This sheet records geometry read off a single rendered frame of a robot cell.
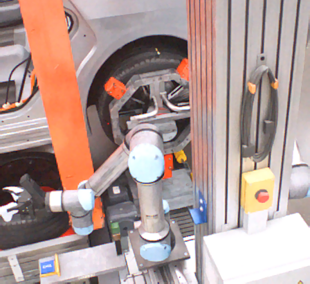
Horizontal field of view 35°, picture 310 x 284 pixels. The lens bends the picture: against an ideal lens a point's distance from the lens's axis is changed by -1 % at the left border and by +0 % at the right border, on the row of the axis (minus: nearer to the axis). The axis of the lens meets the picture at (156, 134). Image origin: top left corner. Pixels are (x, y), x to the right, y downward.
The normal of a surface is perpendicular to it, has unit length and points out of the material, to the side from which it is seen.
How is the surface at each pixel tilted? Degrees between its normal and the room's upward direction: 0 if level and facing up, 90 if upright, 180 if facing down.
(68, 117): 90
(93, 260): 0
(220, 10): 90
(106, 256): 0
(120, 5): 90
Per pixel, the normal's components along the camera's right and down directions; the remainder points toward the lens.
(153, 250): 0.01, 0.70
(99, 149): -0.07, -0.80
